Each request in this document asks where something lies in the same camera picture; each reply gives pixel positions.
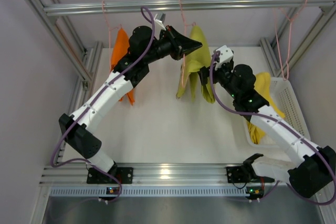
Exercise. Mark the white plastic basket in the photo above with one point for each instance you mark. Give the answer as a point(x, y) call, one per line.
point(285, 99)

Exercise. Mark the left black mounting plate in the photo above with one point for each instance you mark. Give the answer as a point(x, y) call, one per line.
point(123, 174)

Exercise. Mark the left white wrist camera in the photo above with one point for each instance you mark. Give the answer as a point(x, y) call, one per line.
point(159, 19)

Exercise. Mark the aluminium frame struts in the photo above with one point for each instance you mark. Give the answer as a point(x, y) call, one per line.
point(86, 70)
point(299, 38)

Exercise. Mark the left aluminium frame struts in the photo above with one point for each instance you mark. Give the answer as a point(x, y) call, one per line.
point(86, 70)

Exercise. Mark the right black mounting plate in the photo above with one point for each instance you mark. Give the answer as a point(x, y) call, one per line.
point(240, 174)

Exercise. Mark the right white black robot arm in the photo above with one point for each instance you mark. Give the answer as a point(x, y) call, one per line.
point(310, 167)

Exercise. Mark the pink hanger with orange trousers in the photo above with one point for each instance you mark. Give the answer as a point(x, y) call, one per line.
point(110, 29)

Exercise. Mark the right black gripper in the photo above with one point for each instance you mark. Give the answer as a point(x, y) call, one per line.
point(205, 71)

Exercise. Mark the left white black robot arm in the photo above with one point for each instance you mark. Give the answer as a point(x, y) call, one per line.
point(144, 49)

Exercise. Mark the olive green trousers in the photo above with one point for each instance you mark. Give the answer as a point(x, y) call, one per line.
point(193, 63)

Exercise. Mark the aluminium hanging rail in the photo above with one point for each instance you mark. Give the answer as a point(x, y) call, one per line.
point(173, 5)

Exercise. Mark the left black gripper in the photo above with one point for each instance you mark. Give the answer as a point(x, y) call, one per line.
point(175, 46)

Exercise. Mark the right aluminium frame struts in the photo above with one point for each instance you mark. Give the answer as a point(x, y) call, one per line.
point(299, 38)

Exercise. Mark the yellow trousers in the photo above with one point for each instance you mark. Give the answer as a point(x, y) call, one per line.
point(262, 86)

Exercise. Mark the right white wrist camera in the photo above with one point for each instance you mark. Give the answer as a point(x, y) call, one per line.
point(223, 55)

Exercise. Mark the orange trousers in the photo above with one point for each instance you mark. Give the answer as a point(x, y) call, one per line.
point(120, 48)

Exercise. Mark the grey slotted cable duct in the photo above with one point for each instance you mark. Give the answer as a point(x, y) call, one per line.
point(148, 191)

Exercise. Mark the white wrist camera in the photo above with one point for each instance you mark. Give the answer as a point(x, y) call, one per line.
point(223, 55)
point(159, 19)

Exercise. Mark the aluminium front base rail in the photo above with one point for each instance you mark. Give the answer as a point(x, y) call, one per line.
point(144, 174)

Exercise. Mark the black mounting plate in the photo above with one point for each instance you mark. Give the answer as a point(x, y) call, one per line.
point(123, 174)
point(240, 174)

